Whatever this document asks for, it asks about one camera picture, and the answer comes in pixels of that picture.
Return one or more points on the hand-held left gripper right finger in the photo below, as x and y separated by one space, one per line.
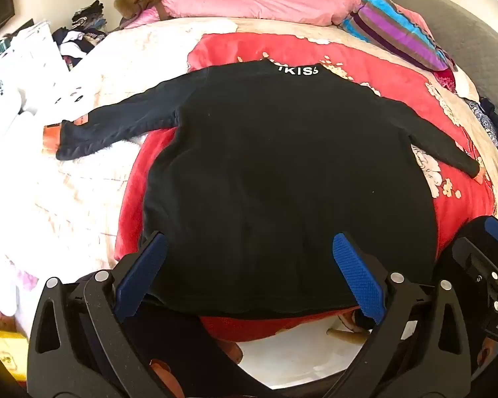
359 277

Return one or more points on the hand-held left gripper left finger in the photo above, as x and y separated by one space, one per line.
143 273

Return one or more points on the black long-sleeved shirt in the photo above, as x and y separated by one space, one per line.
274 174

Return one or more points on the pile of mixed clothes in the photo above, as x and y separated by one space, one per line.
79 41

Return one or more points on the peach patterned bedsheet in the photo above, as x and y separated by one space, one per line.
108 195

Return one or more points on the blue patterned cloth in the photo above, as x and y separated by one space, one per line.
481 118

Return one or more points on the white petal-shaped chair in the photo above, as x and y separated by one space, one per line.
2 290

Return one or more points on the maroon cloth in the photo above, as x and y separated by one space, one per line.
445 79

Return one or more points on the yellow cloth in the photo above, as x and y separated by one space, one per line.
4 352

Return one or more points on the grey quilted headboard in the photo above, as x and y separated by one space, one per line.
473 37

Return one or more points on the striped plush pillow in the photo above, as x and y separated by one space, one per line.
398 33

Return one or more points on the red floral blanket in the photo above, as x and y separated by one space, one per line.
232 49

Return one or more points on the white drawer cabinet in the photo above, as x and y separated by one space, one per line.
29 49

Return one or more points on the pink quilt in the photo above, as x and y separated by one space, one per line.
253 2

